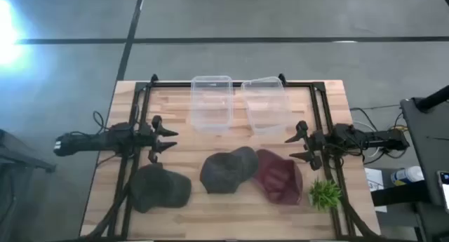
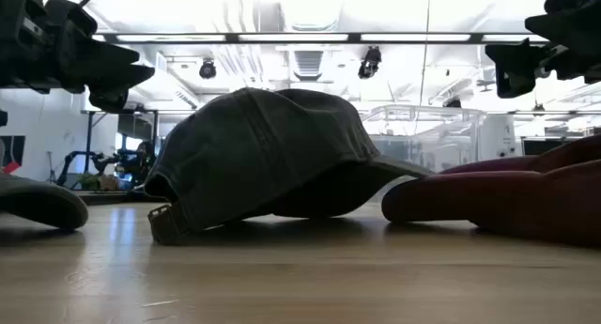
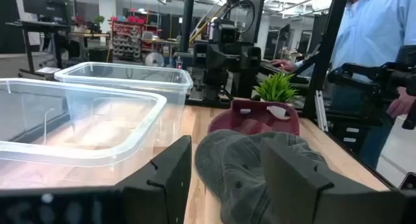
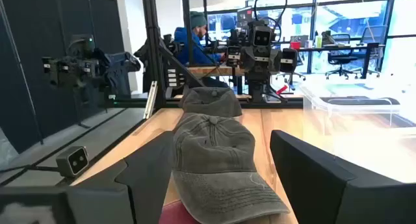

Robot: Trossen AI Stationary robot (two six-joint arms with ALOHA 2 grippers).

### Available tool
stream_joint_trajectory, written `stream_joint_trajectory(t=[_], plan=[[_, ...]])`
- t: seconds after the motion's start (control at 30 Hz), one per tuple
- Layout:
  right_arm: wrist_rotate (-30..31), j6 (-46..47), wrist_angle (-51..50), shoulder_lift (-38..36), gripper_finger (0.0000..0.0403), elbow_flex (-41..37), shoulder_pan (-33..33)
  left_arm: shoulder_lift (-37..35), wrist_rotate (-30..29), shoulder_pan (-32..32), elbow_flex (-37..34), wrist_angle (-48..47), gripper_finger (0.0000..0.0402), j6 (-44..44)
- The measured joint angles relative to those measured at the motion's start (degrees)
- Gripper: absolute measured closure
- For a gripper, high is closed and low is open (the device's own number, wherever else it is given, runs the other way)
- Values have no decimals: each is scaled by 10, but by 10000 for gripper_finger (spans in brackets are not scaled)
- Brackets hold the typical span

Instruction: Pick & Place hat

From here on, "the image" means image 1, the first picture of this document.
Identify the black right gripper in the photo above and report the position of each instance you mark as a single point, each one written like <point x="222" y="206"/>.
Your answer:
<point x="318" y="143"/>

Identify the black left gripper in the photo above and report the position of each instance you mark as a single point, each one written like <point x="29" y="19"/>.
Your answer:
<point x="146" y="138"/>

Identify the maroon cap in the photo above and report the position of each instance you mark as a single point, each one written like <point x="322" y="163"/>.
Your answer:
<point x="279" y="179"/>

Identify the dark green cap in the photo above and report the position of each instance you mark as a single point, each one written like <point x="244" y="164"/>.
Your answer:
<point x="158" y="187"/>

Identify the grey cap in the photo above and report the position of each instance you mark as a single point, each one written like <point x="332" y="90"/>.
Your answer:
<point x="224" y="172"/>

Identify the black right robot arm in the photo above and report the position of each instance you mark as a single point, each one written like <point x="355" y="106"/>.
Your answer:
<point x="386" y="138"/>

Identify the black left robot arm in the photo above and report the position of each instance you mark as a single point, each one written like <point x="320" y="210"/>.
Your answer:
<point x="87" y="142"/>

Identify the clear plastic container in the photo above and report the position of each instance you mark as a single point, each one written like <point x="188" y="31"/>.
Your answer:
<point x="210" y="105"/>
<point x="266" y="108"/>

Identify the small green potted plant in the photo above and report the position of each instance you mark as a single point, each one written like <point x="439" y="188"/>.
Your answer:
<point x="324" y="194"/>

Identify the white paper sheet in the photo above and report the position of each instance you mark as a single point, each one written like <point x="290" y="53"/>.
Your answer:
<point x="375" y="179"/>

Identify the black crossbar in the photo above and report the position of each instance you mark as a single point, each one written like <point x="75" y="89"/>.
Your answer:
<point x="396" y="196"/>

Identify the white and blue bottle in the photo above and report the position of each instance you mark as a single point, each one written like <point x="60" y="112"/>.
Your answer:
<point x="408" y="175"/>

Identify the dark grey desk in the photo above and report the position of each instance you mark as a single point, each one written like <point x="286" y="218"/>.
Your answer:
<point x="428" y="136"/>

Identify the black pole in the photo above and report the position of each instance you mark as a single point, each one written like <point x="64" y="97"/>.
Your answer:
<point x="435" y="98"/>

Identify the smartphone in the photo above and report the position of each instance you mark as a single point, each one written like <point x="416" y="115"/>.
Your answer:
<point x="445" y="193"/>

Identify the black metal table frame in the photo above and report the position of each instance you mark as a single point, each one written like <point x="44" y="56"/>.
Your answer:
<point x="236" y="84"/>

